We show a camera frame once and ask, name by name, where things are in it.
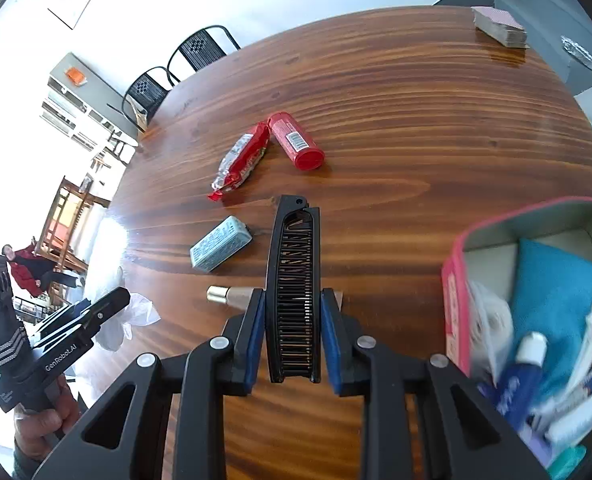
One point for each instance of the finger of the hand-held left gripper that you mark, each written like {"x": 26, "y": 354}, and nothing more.
{"x": 103, "y": 310}

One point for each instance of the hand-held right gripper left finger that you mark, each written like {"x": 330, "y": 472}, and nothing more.
{"x": 256, "y": 340}

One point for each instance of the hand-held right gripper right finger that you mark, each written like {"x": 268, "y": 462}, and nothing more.
{"x": 330, "y": 340}

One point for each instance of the black glasses case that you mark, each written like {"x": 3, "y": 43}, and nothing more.
{"x": 293, "y": 260}

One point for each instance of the pink tin box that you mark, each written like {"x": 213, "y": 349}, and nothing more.
{"x": 453, "y": 300}

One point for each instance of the white bandage roll red print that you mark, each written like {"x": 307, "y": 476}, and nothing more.
{"x": 493, "y": 325}

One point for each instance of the blue toothpaste tube white cap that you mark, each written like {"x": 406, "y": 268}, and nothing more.
{"x": 513, "y": 385}

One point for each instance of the purple bag roll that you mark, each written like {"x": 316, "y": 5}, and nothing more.
{"x": 536, "y": 445}

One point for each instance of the white blue sachet bundle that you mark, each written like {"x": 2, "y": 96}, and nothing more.
{"x": 591, "y": 380}

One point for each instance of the person's left forearm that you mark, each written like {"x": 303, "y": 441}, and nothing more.
{"x": 23, "y": 465}

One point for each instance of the round wooden desktop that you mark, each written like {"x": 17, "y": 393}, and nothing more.
{"x": 401, "y": 110}

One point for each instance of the person's left hand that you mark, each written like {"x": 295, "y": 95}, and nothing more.
{"x": 41, "y": 430}

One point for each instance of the crumpled clear plastic bag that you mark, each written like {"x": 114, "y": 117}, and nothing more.
{"x": 136, "y": 315}

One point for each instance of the red snack wrapper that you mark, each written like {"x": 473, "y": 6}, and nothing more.
{"x": 241, "y": 160}

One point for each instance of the brown cardboard piece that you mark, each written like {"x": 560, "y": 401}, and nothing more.
{"x": 141, "y": 117}

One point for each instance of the red cylindrical can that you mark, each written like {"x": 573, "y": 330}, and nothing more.
{"x": 293, "y": 140}

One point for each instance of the grey white shelf cabinet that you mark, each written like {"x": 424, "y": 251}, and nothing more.
{"x": 96, "y": 95}

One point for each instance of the black metal chair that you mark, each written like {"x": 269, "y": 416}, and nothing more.
{"x": 146, "y": 90}
{"x": 198, "y": 45}

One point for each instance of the small orange object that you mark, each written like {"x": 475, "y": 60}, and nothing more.
{"x": 76, "y": 77}

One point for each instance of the playing card deck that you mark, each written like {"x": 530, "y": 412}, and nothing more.
{"x": 498, "y": 27}

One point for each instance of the foil tray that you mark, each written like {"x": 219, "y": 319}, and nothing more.
{"x": 578, "y": 52}

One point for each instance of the wooden chair frame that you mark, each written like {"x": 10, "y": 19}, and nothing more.
{"x": 56, "y": 210}

